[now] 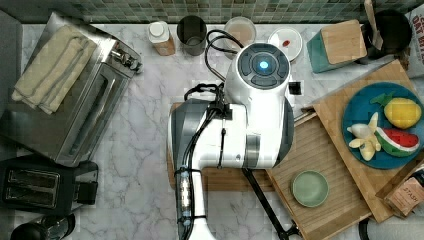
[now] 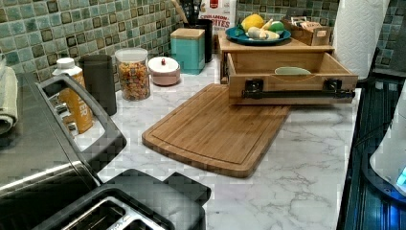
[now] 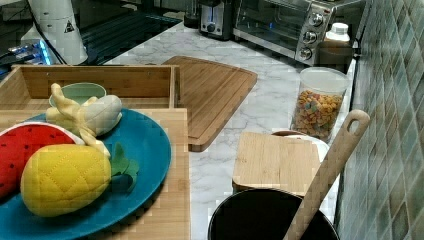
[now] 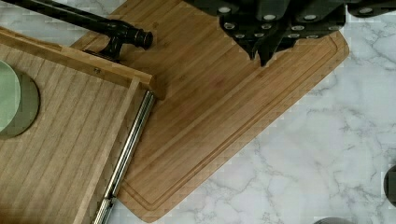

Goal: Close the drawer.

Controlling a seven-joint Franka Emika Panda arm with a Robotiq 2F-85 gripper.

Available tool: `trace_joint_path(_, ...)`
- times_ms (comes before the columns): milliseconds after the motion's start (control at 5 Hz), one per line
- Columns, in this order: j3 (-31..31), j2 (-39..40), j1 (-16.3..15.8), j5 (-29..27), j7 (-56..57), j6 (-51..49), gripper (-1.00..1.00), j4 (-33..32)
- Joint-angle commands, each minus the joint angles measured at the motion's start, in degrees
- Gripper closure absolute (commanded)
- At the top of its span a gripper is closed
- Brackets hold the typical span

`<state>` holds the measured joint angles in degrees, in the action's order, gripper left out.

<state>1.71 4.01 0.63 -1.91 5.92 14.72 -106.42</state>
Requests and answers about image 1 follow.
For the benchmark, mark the stash tea box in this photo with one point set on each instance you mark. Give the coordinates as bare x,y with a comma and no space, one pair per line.
408,195

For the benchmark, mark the black utensil holder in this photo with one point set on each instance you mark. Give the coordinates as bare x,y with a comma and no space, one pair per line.
395,31

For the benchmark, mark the teal box wooden lid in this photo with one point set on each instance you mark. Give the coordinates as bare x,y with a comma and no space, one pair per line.
336,45

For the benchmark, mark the beige folded towel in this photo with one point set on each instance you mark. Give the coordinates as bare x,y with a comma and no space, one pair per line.
54,70

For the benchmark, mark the white lidded round container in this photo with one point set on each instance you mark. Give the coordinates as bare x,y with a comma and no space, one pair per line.
288,40

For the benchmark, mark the white capped spice bottle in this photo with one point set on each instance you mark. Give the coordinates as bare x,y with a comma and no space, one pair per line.
161,38

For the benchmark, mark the oat bag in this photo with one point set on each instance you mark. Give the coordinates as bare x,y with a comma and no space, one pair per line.
416,57

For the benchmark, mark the dark metal cup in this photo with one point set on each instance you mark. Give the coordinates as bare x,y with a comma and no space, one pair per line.
191,32

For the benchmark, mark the black slot toaster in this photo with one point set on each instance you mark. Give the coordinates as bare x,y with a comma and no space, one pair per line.
35,184

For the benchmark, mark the green ceramic plate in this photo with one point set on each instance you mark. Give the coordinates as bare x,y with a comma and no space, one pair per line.
310,188

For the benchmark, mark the toy watermelon slice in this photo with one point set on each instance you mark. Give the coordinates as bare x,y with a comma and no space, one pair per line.
396,142

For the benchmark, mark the wooden spatula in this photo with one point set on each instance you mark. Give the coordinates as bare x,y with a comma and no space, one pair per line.
376,39

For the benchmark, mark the stainless toaster oven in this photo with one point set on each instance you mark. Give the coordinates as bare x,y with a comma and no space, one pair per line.
69,135

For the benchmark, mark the black kettle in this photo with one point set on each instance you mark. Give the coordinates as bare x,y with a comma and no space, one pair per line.
48,227

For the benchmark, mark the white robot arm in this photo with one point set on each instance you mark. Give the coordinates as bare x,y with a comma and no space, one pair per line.
249,125

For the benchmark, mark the blue plate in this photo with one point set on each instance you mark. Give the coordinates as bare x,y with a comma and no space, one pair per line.
360,108

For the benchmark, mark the wooden drawer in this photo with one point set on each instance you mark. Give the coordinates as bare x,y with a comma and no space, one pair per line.
313,150

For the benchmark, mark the toy lemon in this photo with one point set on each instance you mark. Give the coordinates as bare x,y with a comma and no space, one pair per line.
403,113

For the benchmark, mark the glass jar with powder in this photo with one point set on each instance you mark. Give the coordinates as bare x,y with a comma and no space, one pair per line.
243,30

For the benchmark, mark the toy banana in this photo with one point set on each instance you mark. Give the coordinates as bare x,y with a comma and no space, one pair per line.
365,139

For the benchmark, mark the wooden cutting board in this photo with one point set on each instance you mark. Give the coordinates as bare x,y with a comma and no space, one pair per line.
230,179

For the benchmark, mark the wooden drawer cabinet top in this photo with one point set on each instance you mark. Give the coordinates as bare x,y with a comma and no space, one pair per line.
374,184

